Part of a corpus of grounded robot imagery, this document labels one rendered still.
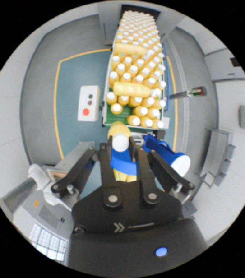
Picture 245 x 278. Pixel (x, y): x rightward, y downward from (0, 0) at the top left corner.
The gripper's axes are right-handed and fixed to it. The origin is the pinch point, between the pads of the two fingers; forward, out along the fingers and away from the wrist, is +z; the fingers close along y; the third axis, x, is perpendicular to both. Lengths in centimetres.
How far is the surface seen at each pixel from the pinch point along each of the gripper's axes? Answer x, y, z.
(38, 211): -136, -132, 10
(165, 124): 1, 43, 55
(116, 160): -16.0, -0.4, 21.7
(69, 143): -54, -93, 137
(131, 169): -17.7, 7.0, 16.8
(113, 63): 39, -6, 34
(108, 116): 4, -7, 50
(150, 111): 9.6, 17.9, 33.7
